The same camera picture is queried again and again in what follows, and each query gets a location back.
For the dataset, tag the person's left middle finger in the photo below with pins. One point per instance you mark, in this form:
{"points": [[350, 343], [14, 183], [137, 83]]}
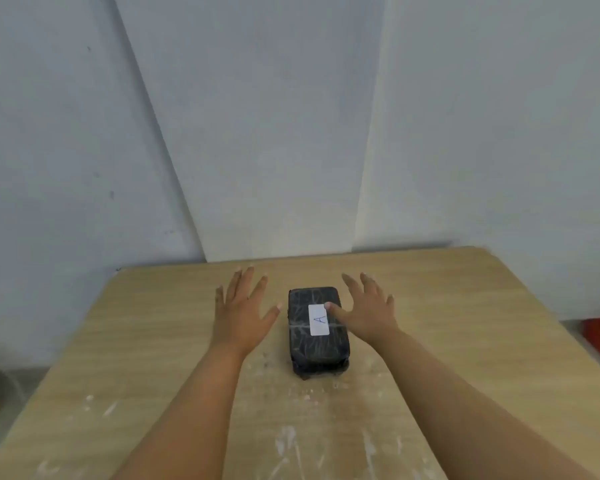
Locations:
{"points": [[249, 282]]}

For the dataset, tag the person's left hand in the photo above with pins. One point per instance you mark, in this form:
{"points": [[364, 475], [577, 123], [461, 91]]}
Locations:
{"points": [[240, 319]]}

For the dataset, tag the person's left forearm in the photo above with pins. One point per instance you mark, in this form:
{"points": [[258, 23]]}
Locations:
{"points": [[190, 414]]}

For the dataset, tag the person's right little finger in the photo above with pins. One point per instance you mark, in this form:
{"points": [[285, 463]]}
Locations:
{"points": [[390, 305]]}

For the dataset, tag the person's left little finger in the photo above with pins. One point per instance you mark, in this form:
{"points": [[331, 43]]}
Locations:
{"points": [[219, 298]]}

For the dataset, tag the person's right forearm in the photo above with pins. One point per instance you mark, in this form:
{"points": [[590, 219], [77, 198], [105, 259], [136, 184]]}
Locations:
{"points": [[460, 414]]}

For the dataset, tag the white leaning board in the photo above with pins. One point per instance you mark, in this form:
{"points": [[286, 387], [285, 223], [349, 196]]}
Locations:
{"points": [[275, 124]]}

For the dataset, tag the person's right middle finger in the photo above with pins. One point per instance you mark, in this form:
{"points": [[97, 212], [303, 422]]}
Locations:
{"points": [[366, 284]]}

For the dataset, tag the person's left thumb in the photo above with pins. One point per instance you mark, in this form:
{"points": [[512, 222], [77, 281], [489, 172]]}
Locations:
{"points": [[273, 316]]}

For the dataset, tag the person's right thumb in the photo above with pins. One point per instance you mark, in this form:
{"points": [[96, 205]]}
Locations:
{"points": [[336, 310]]}

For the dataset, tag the person's right hand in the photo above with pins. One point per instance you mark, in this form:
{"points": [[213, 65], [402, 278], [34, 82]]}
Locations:
{"points": [[370, 317]]}

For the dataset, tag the black wrapped block white label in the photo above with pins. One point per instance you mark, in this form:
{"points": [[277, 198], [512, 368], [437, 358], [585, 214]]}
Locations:
{"points": [[316, 339]]}

